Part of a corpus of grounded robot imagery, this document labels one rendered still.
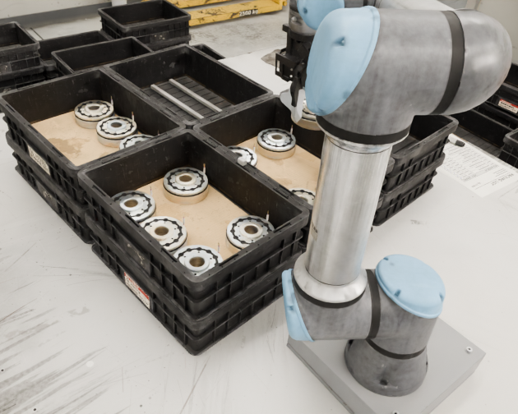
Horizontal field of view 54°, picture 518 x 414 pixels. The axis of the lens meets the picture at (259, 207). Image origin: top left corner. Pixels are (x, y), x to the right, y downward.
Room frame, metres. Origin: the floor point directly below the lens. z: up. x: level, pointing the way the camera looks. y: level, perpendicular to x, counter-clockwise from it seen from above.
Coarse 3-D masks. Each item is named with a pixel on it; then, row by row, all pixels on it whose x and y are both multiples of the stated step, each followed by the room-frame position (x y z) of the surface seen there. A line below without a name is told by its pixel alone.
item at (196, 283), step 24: (96, 168) 0.85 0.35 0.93; (240, 168) 0.91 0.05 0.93; (96, 192) 0.77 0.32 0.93; (120, 216) 0.71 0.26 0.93; (144, 240) 0.66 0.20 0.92; (264, 240) 0.69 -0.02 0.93; (168, 264) 0.61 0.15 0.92; (216, 264) 0.61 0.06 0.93; (240, 264) 0.64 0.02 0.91; (192, 288) 0.57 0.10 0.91
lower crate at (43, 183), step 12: (12, 144) 1.06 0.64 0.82; (24, 156) 1.01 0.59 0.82; (24, 168) 1.06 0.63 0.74; (36, 168) 0.97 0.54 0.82; (36, 180) 0.99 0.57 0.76; (48, 180) 0.93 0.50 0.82; (48, 192) 0.95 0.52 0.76; (60, 192) 0.89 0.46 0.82; (48, 204) 0.96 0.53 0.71; (60, 204) 0.91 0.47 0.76; (72, 204) 0.85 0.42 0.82; (60, 216) 0.92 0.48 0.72; (72, 216) 0.87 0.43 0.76; (84, 216) 0.84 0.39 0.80; (72, 228) 0.88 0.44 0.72; (84, 228) 0.85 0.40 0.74; (84, 240) 0.85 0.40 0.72
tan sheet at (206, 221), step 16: (160, 192) 0.91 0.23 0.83; (208, 192) 0.93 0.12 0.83; (160, 208) 0.86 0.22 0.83; (176, 208) 0.86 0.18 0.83; (192, 208) 0.87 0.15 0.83; (208, 208) 0.88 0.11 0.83; (224, 208) 0.88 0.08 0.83; (192, 224) 0.82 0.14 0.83; (208, 224) 0.82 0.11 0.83; (224, 224) 0.83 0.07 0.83; (192, 240) 0.77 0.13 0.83; (208, 240) 0.77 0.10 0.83; (224, 240) 0.78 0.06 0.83; (224, 256) 0.73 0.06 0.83
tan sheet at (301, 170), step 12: (240, 144) 1.15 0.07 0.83; (252, 144) 1.16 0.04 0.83; (264, 156) 1.11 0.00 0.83; (300, 156) 1.13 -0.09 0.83; (312, 156) 1.13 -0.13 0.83; (264, 168) 1.05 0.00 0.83; (276, 168) 1.06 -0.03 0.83; (288, 168) 1.06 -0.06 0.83; (300, 168) 1.07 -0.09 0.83; (312, 168) 1.08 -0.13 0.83; (276, 180) 1.01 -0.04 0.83; (288, 180) 1.02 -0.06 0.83; (300, 180) 1.02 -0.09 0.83; (312, 180) 1.03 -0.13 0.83
